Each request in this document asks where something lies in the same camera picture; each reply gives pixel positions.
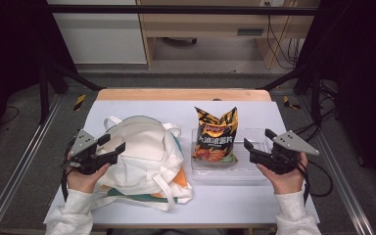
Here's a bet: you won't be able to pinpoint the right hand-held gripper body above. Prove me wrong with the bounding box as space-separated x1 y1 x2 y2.
259 130 320 175

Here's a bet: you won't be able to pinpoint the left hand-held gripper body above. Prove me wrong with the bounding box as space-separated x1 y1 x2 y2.
67 129 112 175

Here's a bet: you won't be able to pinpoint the clear plastic container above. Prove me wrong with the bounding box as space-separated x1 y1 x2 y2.
190 127 275 186

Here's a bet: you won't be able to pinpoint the white tote bag orange green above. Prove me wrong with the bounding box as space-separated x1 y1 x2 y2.
89 115 194 212

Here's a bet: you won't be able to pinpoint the black orange chips bag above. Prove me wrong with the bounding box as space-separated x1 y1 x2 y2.
194 106 239 165

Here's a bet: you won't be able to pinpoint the person's right hand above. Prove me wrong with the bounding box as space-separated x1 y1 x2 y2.
256 152 308 196

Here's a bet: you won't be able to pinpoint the person's left hand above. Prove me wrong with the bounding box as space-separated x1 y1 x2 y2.
66 164 112 194

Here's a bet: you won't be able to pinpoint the yellow black tape piece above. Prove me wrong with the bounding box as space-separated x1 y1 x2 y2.
282 95 302 111
73 94 87 112

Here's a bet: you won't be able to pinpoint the white table cover sheet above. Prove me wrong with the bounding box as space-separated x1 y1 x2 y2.
43 99 321 227

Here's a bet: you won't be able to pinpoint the black metal stand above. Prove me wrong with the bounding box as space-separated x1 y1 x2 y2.
258 63 324 126
38 62 106 125

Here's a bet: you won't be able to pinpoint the wooden table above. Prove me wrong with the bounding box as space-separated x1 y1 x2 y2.
53 87 290 230

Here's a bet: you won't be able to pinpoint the white cabinet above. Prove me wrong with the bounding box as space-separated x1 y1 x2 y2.
45 0 148 66

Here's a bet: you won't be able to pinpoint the black curtain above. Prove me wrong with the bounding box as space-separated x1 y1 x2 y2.
295 0 376 197
0 0 76 148

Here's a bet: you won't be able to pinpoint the light wooden desk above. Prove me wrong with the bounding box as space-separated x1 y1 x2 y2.
136 0 321 71

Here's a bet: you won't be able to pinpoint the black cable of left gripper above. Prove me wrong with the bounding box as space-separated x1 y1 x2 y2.
60 136 79 202

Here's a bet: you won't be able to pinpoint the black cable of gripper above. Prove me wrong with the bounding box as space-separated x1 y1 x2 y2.
60 136 79 202
302 160 334 205

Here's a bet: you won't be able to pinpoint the black floor cables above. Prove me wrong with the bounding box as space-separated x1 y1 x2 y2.
288 81 341 148

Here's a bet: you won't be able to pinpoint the aluminium rail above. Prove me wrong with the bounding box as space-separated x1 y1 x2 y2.
298 96 376 235
0 94 63 235

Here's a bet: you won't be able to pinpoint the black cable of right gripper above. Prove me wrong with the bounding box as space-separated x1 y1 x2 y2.
302 160 334 205

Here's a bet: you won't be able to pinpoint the thin black floor cable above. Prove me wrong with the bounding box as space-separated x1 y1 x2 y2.
0 106 21 125

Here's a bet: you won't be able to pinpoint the black hanging cables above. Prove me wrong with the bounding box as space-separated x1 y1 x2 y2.
264 1 303 70

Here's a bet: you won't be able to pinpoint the black horizontal frame bar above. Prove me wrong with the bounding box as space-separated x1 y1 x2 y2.
43 4 319 17

